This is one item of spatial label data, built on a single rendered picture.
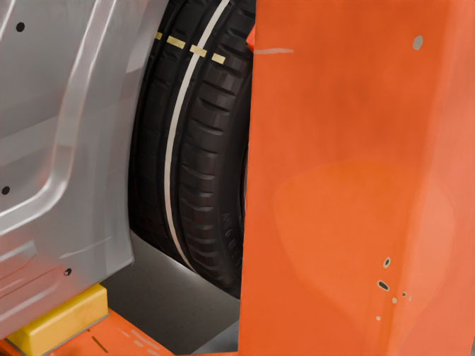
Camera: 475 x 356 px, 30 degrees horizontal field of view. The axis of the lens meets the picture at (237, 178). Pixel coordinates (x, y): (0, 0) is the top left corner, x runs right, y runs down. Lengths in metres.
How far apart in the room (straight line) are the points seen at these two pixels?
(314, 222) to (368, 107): 0.12
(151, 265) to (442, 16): 1.98
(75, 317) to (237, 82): 0.39
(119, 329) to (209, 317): 1.05
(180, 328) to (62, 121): 1.25
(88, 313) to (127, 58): 0.37
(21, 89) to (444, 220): 0.55
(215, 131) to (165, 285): 1.27
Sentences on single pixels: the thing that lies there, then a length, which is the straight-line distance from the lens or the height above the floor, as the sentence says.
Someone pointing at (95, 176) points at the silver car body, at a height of 0.92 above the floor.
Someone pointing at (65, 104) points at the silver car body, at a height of 1.03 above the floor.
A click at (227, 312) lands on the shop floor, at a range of 2.32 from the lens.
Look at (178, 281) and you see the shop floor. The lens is 2.42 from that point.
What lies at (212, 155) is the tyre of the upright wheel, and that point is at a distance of 1.18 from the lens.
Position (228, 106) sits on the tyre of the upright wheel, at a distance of 1.16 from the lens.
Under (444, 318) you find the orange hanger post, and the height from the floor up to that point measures 1.05.
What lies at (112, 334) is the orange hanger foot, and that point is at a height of 0.68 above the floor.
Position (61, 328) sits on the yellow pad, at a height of 0.71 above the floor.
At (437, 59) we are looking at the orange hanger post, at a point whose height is 1.31.
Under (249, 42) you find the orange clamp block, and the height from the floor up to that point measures 1.08.
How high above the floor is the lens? 1.54
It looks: 33 degrees down
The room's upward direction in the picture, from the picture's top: 3 degrees clockwise
